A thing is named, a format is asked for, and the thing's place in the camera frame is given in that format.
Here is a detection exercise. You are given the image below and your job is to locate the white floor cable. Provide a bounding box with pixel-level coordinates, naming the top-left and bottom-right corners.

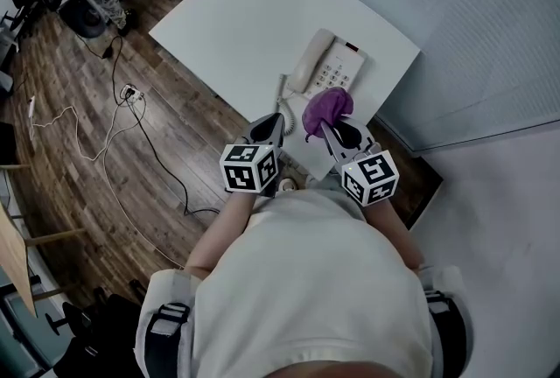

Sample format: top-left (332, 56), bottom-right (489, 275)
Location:
top-left (28, 95), bottom-right (185, 270)

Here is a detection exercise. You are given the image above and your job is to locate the black floor cable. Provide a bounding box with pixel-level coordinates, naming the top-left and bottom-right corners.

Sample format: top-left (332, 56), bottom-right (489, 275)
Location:
top-left (102, 34), bottom-right (220, 218)

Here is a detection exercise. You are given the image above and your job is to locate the black and grey harness strap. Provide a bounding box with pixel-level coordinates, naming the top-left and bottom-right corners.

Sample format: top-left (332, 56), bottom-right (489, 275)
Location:
top-left (143, 302), bottom-right (190, 378)
top-left (423, 289), bottom-right (467, 378)

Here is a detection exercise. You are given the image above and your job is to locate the white desk telephone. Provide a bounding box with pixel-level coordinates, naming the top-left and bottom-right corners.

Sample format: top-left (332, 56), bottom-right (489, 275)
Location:
top-left (301, 37), bottom-right (368, 102)

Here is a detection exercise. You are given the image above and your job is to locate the person's left forearm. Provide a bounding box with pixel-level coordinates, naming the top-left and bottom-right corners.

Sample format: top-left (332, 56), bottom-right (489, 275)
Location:
top-left (183, 192), bottom-right (255, 281)

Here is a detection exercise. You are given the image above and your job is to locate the wooden desk with legs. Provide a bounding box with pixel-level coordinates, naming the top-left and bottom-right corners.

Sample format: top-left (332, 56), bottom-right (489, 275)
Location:
top-left (0, 203), bottom-right (87, 319)

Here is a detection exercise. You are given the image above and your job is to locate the round grey robot base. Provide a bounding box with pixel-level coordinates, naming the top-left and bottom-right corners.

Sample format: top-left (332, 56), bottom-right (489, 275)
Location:
top-left (59, 0), bottom-right (109, 39)

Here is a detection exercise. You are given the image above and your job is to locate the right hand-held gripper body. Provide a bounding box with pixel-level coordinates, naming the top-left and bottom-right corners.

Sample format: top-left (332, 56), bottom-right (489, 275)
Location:
top-left (334, 142), bottom-right (400, 207)

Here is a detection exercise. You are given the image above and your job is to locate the person's white shirt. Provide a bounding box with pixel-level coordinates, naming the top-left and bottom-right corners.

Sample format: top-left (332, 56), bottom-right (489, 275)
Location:
top-left (134, 187), bottom-right (476, 378)

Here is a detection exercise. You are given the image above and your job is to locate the person's right forearm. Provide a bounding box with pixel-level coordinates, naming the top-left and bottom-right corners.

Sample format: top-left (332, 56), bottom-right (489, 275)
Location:
top-left (365, 199), bottom-right (425, 270)

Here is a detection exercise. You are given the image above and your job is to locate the white power strip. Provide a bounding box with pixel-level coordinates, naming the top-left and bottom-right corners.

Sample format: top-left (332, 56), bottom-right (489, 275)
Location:
top-left (120, 83), bottom-right (144, 103)

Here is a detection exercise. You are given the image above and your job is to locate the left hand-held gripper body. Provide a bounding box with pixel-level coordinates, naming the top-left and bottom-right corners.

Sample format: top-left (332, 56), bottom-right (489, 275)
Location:
top-left (218, 135), bottom-right (284, 197)

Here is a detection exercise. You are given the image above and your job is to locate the purple cloth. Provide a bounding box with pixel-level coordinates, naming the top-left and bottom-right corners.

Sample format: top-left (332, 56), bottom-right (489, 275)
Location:
top-left (301, 87), bottom-right (354, 144)

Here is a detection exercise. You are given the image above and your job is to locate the black office chair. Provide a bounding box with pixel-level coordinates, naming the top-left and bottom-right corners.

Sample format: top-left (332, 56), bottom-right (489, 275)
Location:
top-left (45, 292), bottom-right (145, 378)

